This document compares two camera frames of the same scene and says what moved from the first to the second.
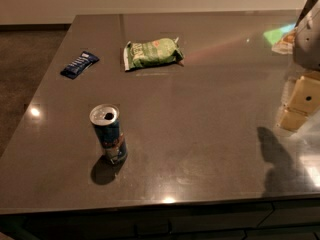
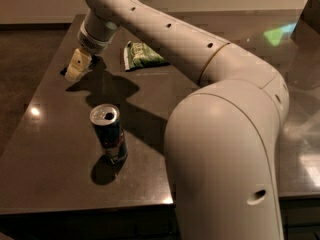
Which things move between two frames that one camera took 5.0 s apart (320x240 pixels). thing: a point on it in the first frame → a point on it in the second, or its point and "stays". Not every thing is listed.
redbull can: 105,118 stays
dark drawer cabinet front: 258,219 stays
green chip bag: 160,51 stays
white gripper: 308,45 → 90,43
